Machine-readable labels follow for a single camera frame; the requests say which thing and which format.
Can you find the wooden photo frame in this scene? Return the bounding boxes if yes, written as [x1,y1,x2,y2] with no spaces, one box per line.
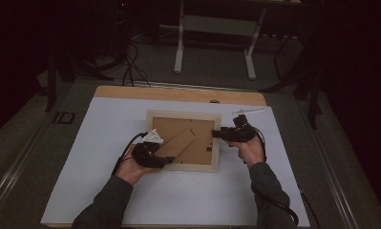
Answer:
[145,109,222,174]

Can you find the metal floor rail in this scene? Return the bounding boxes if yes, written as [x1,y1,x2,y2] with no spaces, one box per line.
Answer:
[0,118,53,221]
[296,96,360,229]

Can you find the white metal table frame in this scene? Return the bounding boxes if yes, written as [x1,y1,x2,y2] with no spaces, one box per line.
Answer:
[173,0,269,81]

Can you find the person's right hand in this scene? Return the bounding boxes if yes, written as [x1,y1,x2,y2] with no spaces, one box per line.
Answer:
[228,135,266,169]

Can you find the person's left hand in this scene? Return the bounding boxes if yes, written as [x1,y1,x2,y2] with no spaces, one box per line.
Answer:
[115,144,161,187]

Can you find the black stand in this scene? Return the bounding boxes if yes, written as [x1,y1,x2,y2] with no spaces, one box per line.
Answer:
[44,47,115,113]
[259,30,324,131]

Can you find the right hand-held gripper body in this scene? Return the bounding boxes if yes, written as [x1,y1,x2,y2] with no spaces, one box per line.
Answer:
[221,107,265,143]

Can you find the white table mat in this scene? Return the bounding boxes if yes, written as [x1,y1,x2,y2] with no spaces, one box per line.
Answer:
[39,96,311,228]

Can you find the thin black cable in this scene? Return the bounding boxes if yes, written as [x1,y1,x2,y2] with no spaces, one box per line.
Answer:
[297,186,322,229]

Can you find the silver metal strip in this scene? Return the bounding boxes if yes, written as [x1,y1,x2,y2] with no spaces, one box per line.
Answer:
[131,80,260,94]

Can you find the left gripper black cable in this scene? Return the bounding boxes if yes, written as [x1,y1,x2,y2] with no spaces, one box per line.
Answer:
[111,131,148,177]

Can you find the black floor cables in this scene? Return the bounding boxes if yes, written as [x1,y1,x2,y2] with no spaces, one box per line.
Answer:
[120,40,153,88]

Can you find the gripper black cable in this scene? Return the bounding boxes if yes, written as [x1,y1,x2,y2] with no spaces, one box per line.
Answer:
[111,131,148,177]
[250,126,300,228]

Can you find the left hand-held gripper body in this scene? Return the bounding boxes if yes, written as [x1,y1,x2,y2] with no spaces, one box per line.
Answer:
[131,128,167,169]

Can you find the black floor socket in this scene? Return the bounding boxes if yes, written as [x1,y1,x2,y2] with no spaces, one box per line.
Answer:
[52,111,76,125]

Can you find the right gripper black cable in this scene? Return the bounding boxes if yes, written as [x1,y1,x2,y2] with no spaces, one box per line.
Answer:
[250,126,300,228]

